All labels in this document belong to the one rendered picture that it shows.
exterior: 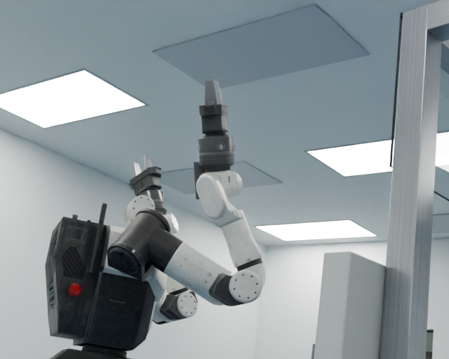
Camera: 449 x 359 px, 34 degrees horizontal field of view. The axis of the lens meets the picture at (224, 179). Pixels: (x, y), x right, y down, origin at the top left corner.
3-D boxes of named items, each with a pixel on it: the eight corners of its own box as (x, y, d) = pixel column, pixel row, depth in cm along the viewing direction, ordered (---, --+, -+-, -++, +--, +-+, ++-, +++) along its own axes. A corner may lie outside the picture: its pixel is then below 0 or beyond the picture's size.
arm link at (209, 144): (189, 106, 177) (193, 155, 177) (229, 102, 175) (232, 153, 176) (200, 107, 189) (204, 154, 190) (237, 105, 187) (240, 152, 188)
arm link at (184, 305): (187, 332, 224) (134, 288, 216) (163, 337, 233) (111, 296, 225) (202, 301, 230) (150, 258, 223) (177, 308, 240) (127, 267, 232)
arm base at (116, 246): (151, 268, 171) (111, 241, 171) (136, 293, 180) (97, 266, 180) (182, 226, 181) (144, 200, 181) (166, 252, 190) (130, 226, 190)
